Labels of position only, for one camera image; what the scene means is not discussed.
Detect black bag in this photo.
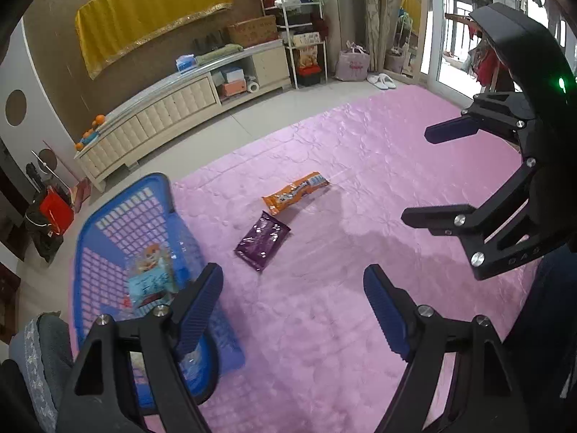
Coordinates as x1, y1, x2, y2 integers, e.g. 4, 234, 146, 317
25, 210, 64, 262

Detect glass sliding door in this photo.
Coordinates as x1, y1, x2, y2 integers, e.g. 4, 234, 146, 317
424, 0, 577, 100

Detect pink tote bag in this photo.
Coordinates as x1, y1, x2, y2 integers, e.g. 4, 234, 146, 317
334, 41, 371, 83

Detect grey lace-trimmed cushion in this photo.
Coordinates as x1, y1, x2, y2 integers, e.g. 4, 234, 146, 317
9, 313, 75, 433

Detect white metal shelf rack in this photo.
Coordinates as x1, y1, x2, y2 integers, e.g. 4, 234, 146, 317
276, 0, 329, 90

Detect red hanging garment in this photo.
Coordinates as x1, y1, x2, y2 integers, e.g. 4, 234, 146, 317
469, 31, 510, 91

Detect cream tv cabinet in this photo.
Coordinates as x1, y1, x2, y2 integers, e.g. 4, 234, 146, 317
74, 40, 293, 192

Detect orange printed box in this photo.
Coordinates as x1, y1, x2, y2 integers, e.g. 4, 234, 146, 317
295, 45, 322, 70

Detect brown cardboard box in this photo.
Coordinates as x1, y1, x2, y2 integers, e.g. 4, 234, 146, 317
226, 15, 278, 49

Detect patterned beige curtain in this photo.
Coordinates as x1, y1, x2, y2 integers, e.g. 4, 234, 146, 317
363, 0, 406, 77

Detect person's trouser leg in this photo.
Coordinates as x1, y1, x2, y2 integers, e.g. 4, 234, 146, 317
509, 244, 577, 433

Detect wooden drying rack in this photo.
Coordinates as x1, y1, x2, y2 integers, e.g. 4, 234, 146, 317
444, 9, 515, 95

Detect orange snack packet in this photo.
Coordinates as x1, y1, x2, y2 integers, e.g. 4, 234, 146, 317
262, 171, 331, 215

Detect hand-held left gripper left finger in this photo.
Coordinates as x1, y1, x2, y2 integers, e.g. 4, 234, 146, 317
56, 263, 224, 433

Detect group of dark bottles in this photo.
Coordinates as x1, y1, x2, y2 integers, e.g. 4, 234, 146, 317
194, 31, 226, 55

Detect pale blue cake packet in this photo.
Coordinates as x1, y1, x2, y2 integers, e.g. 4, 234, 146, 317
127, 242, 176, 310

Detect broom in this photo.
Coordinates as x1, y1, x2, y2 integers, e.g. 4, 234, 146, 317
43, 142, 91, 213

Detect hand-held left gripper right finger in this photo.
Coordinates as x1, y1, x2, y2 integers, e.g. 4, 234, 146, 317
364, 264, 528, 433

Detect red bag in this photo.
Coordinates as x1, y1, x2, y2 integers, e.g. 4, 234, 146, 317
39, 189, 75, 235

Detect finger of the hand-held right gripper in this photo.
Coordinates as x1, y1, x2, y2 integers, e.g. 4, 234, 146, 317
424, 92, 537, 145
401, 205, 488, 240

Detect brown round wall plaque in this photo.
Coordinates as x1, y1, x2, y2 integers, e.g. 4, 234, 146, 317
4, 89, 28, 128

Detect green folded cloth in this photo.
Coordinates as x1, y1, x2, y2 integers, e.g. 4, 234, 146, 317
196, 44, 244, 66

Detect yellow cloth cover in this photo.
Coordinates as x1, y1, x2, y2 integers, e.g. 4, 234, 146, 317
76, 0, 234, 80

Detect arched standing mirror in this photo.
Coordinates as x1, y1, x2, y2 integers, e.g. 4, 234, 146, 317
397, 0, 424, 77

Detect pink quilted blanket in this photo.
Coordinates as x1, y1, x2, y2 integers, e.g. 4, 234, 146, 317
67, 88, 542, 433

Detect purple snack packet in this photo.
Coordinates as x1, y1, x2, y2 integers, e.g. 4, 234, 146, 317
234, 210, 291, 272

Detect black and red toolbox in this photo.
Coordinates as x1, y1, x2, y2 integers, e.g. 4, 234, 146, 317
298, 65, 323, 87

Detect blue plastic basket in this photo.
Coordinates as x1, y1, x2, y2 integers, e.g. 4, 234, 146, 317
72, 172, 246, 416

